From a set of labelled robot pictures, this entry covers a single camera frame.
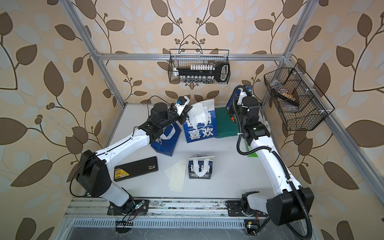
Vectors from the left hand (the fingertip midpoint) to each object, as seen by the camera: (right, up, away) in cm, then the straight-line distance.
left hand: (187, 102), depth 75 cm
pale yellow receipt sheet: (-7, -42, +11) cm, 44 cm away
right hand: (+24, +2, -2) cm, 25 cm away
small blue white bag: (+7, -33, -1) cm, 34 cm away
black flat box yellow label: (-32, -38, +12) cm, 51 cm away
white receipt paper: (+6, -4, +2) cm, 7 cm away
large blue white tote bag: (+4, -16, +9) cm, 19 cm away
